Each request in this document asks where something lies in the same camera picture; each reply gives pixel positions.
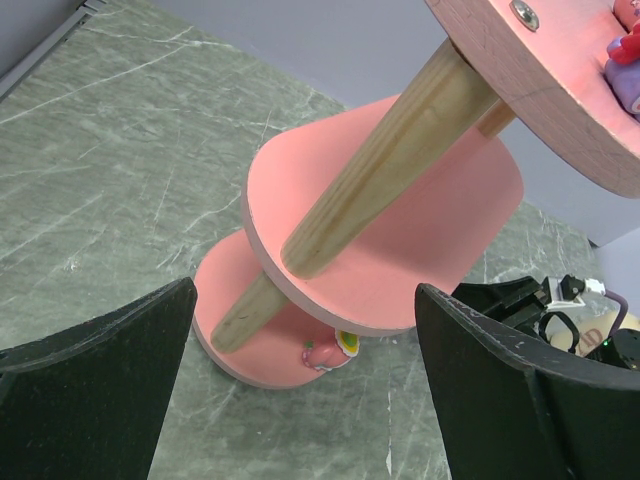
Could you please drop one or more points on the pink three-tier shelf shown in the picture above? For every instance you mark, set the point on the pink three-tier shelf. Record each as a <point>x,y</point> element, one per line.
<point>345,216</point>

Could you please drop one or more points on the cream pump lotion bottle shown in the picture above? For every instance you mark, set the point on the cream pump lotion bottle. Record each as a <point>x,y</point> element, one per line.
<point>592,331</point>

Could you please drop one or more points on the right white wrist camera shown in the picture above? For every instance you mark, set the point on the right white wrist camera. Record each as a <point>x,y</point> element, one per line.
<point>567,292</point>

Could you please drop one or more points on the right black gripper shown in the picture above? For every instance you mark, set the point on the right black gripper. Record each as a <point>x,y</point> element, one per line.
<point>521,304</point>

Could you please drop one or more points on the small purple bunny toy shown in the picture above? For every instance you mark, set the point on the small purple bunny toy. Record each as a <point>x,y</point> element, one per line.
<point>622,70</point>

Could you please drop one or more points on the pink toy with yellow top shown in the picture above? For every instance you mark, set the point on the pink toy with yellow top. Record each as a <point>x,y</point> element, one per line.
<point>332,351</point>

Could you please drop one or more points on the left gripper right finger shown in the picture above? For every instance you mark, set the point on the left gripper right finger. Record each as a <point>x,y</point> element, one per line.
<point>511,406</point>

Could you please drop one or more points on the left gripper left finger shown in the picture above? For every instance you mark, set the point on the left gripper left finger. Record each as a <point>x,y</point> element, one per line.
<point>89,402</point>

